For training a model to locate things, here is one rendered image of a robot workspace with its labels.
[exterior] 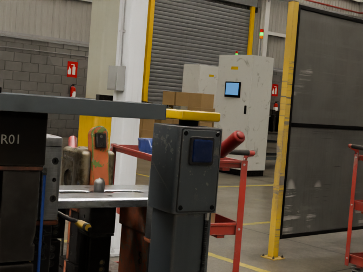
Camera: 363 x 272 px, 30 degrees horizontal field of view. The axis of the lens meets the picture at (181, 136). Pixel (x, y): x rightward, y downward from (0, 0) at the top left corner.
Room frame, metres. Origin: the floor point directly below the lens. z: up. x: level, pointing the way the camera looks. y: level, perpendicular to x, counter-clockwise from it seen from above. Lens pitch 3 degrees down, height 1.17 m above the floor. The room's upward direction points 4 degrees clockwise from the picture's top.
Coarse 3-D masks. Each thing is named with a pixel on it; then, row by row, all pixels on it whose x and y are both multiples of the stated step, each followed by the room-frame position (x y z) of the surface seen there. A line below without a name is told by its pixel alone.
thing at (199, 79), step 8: (184, 64) 15.46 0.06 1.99; (192, 64) 15.28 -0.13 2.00; (184, 72) 15.45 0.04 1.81; (192, 72) 15.26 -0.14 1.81; (200, 72) 15.14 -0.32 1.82; (208, 72) 15.32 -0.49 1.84; (216, 72) 15.50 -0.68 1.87; (184, 80) 15.43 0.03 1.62; (192, 80) 15.25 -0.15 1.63; (200, 80) 15.16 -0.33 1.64; (208, 80) 15.33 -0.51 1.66; (216, 80) 15.52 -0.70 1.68; (184, 88) 15.42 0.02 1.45; (192, 88) 15.24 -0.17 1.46; (200, 88) 15.17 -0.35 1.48; (208, 88) 15.34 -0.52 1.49; (216, 88) 15.53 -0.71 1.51
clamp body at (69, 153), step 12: (72, 156) 1.36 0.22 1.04; (84, 156) 1.32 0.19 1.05; (72, 168) 1.36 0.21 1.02; (84, 168) 1.32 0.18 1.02; (72, 180) 1.35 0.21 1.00; (84, 180) 1.32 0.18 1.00; (108, 192) 1.35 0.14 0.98; (72, 216) 1.36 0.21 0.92; (72, 228) 1.35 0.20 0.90; (72, 240) 1.35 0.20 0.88; (60, 252) 1.40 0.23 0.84; (72, 252) 1.34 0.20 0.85; (60, 264) 1.39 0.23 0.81; (72, 264) 1.33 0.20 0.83
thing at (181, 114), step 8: (168, 112) 0.88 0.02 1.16; (176, 112) 0.86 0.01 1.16; (184, 112) 0.85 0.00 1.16; (192, 112) 0.86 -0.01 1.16; (200, 112) 0.87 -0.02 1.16; (208, 112) 0.87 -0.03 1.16; (184, 120) 0.88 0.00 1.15; (192, 120) 0.88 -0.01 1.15; (200, 120) 0.87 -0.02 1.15; (208, 120) 0.87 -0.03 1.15; (216, 120) 0.88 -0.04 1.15
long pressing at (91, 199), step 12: (60, 192) 1.17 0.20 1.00; (72, 192) 1.19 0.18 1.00; (84, 192) 1.20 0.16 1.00; (96, 192) 1.18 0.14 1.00; (144, 192) 1.23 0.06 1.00; (60, 204) 1.06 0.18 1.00; (72, 204) 1.07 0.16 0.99; (84, 204) 1.08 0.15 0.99; (96, 204) 1.09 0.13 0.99; (108, 204) 1.10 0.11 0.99; (120, 204) 1.11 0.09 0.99; (132, 204) 1.13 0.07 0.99; (144, 204) 1.14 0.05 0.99
